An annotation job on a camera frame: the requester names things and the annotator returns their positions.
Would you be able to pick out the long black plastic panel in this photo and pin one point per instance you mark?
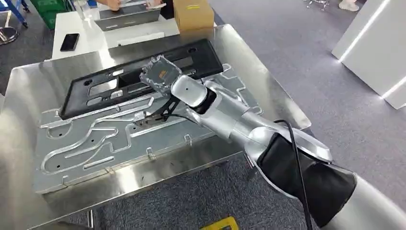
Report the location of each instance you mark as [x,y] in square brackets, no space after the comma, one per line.
[95,93]

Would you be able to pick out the person's left hand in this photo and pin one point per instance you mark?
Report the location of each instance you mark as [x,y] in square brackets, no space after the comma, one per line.
[155,3]

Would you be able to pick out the black smartphone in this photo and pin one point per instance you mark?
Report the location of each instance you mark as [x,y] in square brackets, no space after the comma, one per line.
[69,42]

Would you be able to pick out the white cabinet block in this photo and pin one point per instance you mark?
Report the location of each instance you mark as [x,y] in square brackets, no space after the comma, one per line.
[371,47]

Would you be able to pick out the green plastic crate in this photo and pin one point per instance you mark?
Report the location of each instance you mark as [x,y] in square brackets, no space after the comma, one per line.
[49,11]

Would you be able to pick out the brown cardboard box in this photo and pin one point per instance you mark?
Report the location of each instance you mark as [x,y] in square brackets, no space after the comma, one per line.
[193,16]

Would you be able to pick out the grey metal tray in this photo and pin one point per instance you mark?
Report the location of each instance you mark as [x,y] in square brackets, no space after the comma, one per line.
[130,17]

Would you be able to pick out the chrome chair base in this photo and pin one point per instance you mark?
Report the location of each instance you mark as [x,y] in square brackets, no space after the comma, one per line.
[317,3]

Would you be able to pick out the person's foot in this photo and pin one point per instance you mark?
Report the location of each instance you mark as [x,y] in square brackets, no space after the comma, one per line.
[348,5]

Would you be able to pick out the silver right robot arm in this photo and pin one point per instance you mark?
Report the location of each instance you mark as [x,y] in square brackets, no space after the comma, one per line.
[234,120]

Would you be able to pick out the metal fixture plate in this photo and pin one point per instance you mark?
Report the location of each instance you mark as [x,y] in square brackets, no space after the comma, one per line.
[158,139]

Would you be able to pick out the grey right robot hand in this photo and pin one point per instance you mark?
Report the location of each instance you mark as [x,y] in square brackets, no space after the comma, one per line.
[160,74]

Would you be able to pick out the steel workbench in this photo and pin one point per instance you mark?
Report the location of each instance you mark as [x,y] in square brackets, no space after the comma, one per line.
[25,95]

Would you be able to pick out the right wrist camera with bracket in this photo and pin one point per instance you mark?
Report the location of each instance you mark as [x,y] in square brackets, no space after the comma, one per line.
[168,106]

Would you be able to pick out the person's right hand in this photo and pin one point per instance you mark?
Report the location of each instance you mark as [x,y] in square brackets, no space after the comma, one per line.
[111,4]

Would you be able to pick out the white table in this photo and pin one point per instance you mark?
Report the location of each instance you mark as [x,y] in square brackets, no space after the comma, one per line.
[88,35]

